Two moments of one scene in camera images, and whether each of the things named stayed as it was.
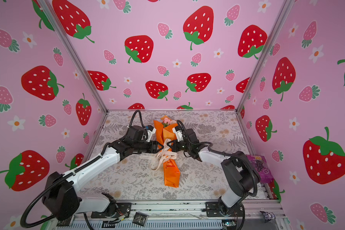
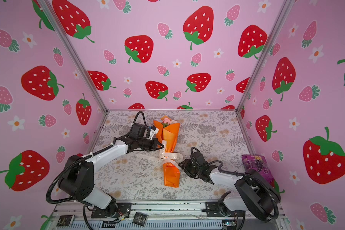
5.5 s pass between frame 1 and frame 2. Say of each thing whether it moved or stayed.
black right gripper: moved
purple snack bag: stayed
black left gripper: stayed
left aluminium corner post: stayed
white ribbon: moved
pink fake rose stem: stayed
